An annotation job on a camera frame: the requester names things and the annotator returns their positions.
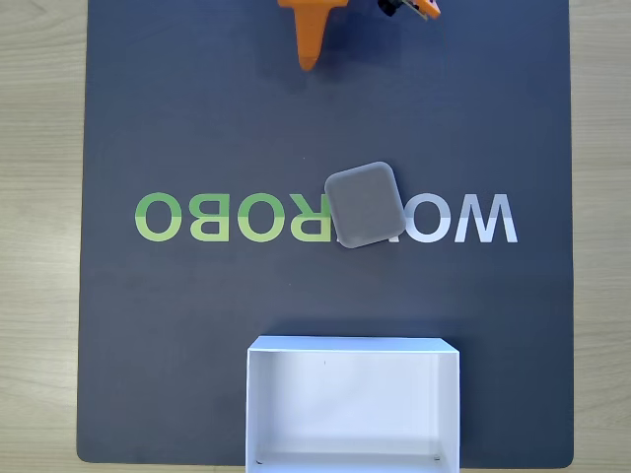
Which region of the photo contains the dark mat with WOWROBO print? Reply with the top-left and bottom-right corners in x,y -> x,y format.
76,0 -> 576,465

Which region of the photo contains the orange mounted camera module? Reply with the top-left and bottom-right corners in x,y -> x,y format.
378,0 -> 441,23

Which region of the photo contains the grey square rounded case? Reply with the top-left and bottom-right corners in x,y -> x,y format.
323,161 -> 408,250

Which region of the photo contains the white cardboard box bin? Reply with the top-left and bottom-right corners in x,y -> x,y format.
245,335 -> 462,473

